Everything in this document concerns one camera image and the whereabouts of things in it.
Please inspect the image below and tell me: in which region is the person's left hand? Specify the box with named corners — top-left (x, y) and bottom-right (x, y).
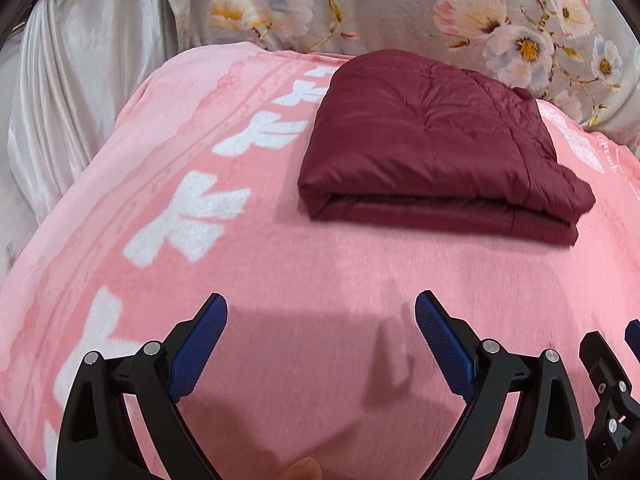
top-left (284, 457), bottom-right (322, 480)

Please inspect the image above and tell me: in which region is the maroon puffer jacket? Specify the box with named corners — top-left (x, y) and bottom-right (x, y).
top-left (297, 49), bottom-right (597, 247)

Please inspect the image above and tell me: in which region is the grey floral blanket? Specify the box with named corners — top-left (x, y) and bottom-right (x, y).
top-left (160, 0), bottom-right (640, 157)

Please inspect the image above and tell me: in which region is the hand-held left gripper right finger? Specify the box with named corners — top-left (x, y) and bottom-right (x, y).
top-left (414, 289), bottom-right (601, 480)

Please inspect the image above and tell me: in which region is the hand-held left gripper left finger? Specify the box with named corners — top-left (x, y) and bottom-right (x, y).
top-left (56, 293), bottom-right (229, 480)

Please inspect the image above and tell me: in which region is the pink blanket with white print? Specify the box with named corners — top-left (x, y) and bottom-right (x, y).
top-left (0, 40), bottom-right (640, 480)

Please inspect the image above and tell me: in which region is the white satin cloth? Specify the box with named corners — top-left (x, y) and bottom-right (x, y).
top-left (0, 0), bottom-right (182, 273)

